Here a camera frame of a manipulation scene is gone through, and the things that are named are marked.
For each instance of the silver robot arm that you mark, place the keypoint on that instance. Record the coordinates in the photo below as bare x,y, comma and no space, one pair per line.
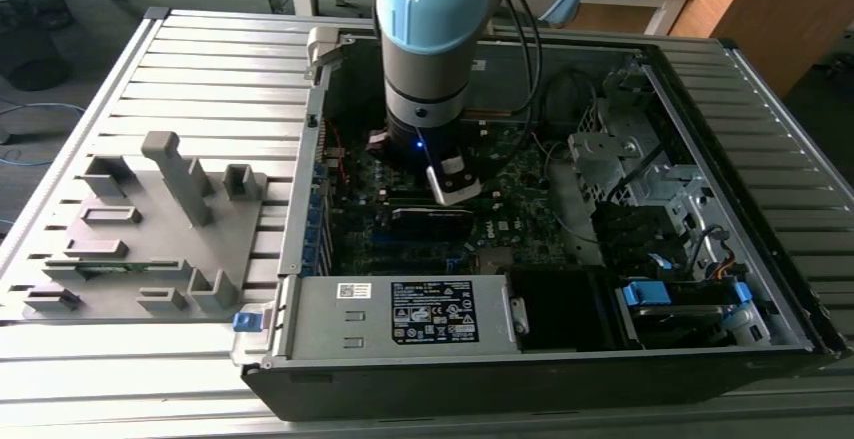
427,34

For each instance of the black graphics card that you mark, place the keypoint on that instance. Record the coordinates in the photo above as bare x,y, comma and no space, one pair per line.
433,224

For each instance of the green motherboard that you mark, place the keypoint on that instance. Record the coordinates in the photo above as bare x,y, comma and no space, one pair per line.
527,209

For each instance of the brown chipset heatsink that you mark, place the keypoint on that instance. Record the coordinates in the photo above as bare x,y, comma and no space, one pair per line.
495,258

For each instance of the metal drive cage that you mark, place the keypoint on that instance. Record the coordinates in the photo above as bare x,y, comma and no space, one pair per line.
600,149

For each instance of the grey power supply unit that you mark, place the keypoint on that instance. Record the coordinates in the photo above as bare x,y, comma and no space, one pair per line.
320,329

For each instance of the grey parts rack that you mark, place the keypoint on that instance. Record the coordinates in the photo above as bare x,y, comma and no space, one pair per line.
166,249

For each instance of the blue case latch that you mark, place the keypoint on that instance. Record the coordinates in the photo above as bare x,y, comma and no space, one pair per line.
246,322

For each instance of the blue disk carrier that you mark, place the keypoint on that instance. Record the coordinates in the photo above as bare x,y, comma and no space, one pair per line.
645,293

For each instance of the black PC case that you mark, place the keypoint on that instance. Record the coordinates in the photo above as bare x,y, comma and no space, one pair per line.
467,394

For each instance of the green RAM stick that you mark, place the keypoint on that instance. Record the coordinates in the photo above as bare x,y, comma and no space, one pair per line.
109,270

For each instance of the wooden cabinet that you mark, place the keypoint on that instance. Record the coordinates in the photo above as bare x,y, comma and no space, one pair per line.
787,9

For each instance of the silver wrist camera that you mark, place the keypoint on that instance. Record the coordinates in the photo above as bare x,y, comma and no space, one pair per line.
453,181

